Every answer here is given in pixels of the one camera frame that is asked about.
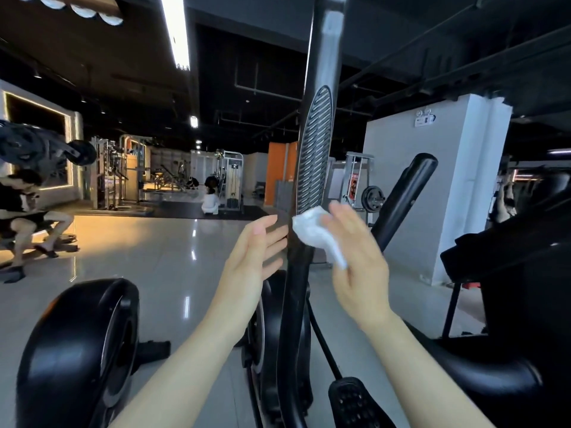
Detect person's left hand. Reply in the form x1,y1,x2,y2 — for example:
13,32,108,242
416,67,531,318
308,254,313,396
200,213,290,348

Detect person's right hand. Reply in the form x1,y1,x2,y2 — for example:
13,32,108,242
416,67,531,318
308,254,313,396
318,201,396,331

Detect black elliptical machine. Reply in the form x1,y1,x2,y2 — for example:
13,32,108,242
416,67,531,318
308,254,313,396
239,0,571,428
13,278,172,428

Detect white wet wipe sheet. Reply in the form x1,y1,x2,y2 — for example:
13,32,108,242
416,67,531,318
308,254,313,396
291,206,349,271

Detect person's right forearm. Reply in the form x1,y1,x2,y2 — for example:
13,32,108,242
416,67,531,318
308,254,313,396
361,307,496,428

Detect person's left forearm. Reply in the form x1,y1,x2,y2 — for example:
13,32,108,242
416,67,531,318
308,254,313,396
109,320,246,428

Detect weight bench rack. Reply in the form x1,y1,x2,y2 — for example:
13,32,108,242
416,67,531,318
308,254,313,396
321,151,389,264

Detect white gym machine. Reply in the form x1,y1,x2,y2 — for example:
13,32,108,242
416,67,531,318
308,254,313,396
214,149,246,213

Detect plate loaded gym machine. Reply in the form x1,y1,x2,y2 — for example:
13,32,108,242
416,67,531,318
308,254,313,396
0,120,99,188

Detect long ceiling tube light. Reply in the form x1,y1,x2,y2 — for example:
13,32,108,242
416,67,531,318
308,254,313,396
159,0,193,72

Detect round bulb ceiling fixture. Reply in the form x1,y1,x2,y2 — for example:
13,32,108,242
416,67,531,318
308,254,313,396
11,0,126,27

